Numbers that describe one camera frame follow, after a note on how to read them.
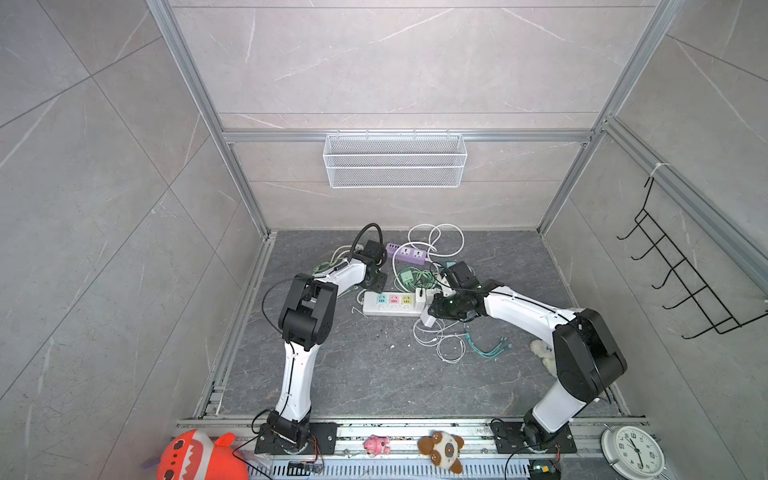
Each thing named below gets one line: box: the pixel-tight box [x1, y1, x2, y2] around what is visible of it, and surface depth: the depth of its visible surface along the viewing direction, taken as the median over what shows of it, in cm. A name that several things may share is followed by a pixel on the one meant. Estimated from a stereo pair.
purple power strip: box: [385, 243, 427, 265], surface depth 112 cm
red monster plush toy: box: [157, 429, 249, 480], surface depth 66 cm
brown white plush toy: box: [417, 431, 464, 475], surface depth 71 cm
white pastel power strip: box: [362, 292, 423, 317], surface depth 97 cm
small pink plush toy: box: [363, 435, 391, 456], surface depth 72 cm
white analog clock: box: [600, 425, 665, 480], surface depth 70 cm
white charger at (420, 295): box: [415, 288, 426, 303], surface depth 92 cm
